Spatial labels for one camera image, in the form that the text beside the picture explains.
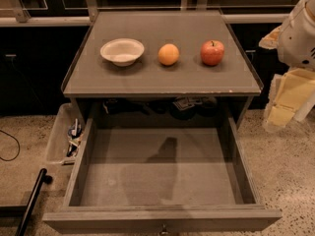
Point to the white bowl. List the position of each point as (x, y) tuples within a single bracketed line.
[(122, 52)]

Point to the clutter inside plastic bin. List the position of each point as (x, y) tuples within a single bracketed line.
[(74, 136)]

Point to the black bar handle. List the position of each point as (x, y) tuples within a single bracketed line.
[(42, 178)]

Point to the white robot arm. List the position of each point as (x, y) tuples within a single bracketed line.
[(291, 96)]

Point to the open grey top drawer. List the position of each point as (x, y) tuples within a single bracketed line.
[(138, 173)]

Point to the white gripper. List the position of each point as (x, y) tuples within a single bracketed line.
[(297, 39)]

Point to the grey cabinet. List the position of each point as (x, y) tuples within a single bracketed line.
[(92, 76)]

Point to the red apple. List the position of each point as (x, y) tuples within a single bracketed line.
[(212, 52)]

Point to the metal railing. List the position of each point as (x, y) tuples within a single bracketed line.
[(83, 12)]

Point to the orange fruit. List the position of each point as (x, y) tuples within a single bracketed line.
[(168, 54)]

